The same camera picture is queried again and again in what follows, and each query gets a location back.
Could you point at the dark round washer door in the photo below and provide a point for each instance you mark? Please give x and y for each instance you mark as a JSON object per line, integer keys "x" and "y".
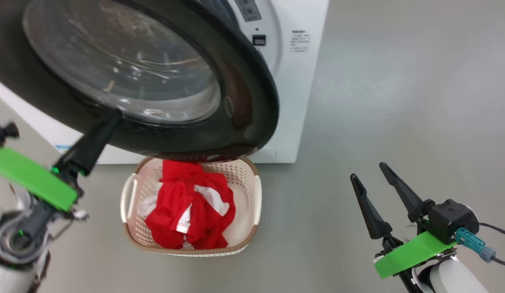
{"x": 244, "y": 101}

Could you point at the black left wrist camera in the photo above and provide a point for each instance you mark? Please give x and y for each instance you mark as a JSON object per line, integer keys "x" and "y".
{"x": 2, "y": 133}

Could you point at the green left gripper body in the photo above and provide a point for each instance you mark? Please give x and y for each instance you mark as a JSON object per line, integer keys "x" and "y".
{"x": 28, "y": 177}

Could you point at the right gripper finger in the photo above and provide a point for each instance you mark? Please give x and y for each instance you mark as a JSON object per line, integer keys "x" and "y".
{"x": 372, "y": 215}
{"x": 407, "y": 199}

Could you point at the cream perforated laundry basket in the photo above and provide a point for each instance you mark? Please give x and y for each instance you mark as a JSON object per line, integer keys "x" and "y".
{"x": 244, "y": 183}

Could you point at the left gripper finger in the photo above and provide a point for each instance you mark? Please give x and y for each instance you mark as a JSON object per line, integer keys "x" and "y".
{"x": 91, "y": 144}

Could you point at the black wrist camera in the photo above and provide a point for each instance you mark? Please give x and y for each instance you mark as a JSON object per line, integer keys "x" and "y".
{"x": 452, "y": 219}
{"x": 2, "y": 133}

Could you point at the grey warning sticker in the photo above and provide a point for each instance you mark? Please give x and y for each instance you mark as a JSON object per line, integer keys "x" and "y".
{"x": 248, "y": 9}

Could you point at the blue energy label sticker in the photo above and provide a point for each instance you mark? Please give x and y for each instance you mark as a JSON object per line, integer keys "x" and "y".
{"x": 63, "y": 149}

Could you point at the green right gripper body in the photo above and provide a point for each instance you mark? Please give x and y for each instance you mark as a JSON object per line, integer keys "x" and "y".
{"x": 411, "y": 252}

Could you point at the red garment with white trim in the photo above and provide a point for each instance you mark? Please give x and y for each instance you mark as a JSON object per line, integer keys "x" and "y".
{"x": 183, "y": 179}
{"x": 167, "y": 228}

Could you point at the white front-load washing machine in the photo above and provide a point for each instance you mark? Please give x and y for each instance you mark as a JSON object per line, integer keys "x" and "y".
{"x": 297, "y": 101}

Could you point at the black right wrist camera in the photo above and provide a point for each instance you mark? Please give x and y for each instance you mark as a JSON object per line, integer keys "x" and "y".
{"x": 452, "y": 219}

